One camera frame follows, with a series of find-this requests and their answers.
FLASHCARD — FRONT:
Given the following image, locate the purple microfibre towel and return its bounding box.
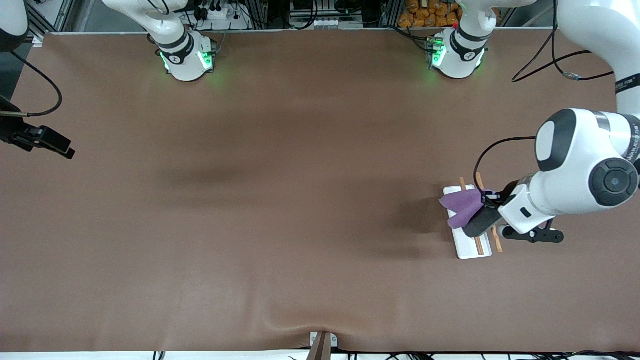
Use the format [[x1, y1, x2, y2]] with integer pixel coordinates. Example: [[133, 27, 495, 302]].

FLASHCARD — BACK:
[[438, 188, 488, 230]]

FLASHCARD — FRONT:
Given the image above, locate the wooden rack rod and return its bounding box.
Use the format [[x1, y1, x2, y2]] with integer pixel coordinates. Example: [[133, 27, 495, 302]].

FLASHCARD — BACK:
[[459, 177, 485, 256], [474, 172, 503, 253]]

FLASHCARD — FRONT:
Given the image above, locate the white towel rack base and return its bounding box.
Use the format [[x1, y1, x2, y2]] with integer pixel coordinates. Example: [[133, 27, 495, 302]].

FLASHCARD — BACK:
[[443, 185, 493, 260]]

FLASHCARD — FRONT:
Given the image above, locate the orange snack bag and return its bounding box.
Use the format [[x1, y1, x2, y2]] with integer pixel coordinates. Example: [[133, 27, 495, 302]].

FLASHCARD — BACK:
[[398, 0, 462, 29]]

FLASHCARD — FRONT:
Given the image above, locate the brown table cover mat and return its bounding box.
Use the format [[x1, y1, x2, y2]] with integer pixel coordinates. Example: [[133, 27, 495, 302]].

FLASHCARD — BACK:
[[0, 27, 640, 353]]

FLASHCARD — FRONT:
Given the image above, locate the white power strip with plugs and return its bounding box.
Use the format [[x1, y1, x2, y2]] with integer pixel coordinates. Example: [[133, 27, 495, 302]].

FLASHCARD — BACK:
[[197, 5, 237, 22]]

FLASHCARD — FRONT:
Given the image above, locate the white long power strip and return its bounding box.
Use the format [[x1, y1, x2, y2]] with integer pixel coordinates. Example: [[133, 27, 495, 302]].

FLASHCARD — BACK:
[[290, 15, 364, 30]]

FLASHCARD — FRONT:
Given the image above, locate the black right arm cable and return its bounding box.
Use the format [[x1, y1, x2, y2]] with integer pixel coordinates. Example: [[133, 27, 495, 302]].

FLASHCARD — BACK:
[[10, 50, 64, 118]]

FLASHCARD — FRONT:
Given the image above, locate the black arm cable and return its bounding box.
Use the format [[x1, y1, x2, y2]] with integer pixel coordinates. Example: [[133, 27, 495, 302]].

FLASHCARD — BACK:
[[10, 50, 64, 118], [473, 0, 615, 193]]

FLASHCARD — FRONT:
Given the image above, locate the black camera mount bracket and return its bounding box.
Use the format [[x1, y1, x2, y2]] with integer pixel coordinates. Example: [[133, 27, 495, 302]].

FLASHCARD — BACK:
[[501, 226, 565, 245]]

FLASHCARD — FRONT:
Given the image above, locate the aluminium frame profile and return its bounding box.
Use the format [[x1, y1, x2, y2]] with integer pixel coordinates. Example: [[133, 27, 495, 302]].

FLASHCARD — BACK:
[[27, 0, 76, 46]]

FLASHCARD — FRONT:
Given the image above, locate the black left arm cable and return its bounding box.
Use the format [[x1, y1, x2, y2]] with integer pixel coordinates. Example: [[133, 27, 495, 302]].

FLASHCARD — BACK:
[[473, 0, 615, 193]]

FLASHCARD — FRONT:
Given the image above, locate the metal camera stand bracket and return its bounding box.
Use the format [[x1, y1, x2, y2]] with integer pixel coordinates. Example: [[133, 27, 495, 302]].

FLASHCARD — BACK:
[[306, 331, 339, 360]]

